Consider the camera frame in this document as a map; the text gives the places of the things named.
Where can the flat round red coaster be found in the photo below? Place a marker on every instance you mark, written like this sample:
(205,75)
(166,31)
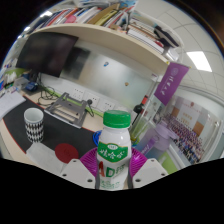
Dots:
(66,153)

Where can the white ceiling light panel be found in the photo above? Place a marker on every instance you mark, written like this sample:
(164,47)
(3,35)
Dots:
(46,14)
(199,61)

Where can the black white checkered mug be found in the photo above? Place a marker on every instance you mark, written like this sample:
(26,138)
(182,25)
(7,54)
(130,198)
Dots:
(34,128)

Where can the white open notebook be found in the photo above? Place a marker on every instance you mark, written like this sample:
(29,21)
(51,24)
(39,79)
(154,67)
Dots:
(11,105)

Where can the white drink bottle green cap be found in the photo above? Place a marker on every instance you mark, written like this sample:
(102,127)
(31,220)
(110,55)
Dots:
(113,156)

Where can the grey metal laptop stand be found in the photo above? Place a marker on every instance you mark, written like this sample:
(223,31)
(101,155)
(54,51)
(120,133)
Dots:
(68,111)

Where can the green clear glass vase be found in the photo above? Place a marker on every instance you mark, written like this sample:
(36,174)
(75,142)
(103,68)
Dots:
(139,130)

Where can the group photo poster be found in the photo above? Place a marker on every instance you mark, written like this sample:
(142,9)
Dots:
(190,133)

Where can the white folded paper napkin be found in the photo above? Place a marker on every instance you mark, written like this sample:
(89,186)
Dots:
(43,156)

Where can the black desk mat red edge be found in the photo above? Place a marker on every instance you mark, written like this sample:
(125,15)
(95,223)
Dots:
(63,131)

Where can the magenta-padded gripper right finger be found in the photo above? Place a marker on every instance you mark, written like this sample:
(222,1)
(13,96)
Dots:
(148,171)

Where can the black computer monitor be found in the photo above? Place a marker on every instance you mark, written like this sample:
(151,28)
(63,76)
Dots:
(48,53)

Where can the purple hanging banner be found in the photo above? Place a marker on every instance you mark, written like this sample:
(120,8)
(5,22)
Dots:
(170,83)

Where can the small blue box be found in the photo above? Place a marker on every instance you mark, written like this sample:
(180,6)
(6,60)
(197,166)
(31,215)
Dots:
(31,86)

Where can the purple translucent water jug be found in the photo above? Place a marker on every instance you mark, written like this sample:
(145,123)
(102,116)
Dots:
(156,140)

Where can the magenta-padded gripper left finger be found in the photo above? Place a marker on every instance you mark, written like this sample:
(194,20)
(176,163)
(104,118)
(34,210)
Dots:
(77,173)

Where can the white wall power outlet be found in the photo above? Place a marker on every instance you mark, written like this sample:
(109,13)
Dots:
(108,105)
(78,93)
(94,99)

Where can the dark wine bottle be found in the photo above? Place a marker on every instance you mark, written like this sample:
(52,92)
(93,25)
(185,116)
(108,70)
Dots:
(139,107)

